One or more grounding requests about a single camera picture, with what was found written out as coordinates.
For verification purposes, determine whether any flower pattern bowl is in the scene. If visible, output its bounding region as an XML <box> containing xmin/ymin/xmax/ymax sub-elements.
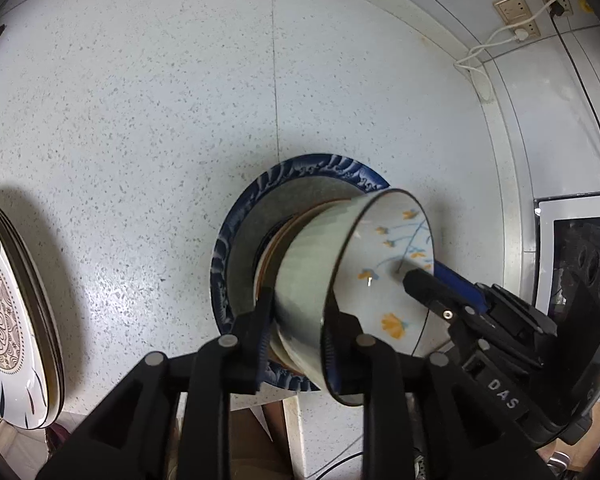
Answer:
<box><xmin>275</xmin><ymin>188</ymin><xmax>434</xmax><ymax>406</ymax></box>

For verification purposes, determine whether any white brown-rimmed bowl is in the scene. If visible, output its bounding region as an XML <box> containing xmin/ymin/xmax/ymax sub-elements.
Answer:
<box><xmin>251</xmin><ymin>199</ymin><xmax>351</xmax><ymax>376</ymax></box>

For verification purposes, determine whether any blue patterned bowl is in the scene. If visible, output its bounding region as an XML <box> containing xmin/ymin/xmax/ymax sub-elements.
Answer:
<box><xmin>209</xmin><ymin>153</ymin><xmax>391</xmax><ymax>392</ymax></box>

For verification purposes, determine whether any small bear pattern plate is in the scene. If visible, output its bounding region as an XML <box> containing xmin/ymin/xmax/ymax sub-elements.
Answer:
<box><xmin>0</xmin><ymin>209</ymin><xmax>65</xmax><ymax>428</ymax></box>

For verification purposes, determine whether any mandala pattern plate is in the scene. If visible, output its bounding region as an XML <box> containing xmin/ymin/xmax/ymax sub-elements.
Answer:
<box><xmin>0</xmin><ymin>237</ymin><xmax>50</xmax><ymax>429</ymax></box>

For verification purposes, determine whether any white microwave oven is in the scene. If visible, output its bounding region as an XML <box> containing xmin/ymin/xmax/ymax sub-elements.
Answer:
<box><xmin>534</xmin><ymin>194</ymin><xmax>600</xmax><ymax>315</ymax></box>

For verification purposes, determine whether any white power cable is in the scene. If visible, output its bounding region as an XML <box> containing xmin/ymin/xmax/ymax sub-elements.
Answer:
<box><xmin>453</xmin><ymin>0</ymin><xmax>571</xmax><ymax>101</ymax></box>

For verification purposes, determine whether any beige wall socket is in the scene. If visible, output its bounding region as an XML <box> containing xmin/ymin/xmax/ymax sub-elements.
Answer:
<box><xmin>542</xmin><ymin>0</ymin><xmax>573</xmax><ymax>18</ymax></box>
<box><xmin>493</xmin><ymin>0</ymin><xmax>541</xmax><ymax>39</ymax></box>

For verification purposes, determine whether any black power cable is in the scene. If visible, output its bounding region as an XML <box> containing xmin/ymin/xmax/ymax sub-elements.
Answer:
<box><xmin>549</xmin><ymin>1</ymin><xmax>600</xmax><ymax>191</ymax></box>

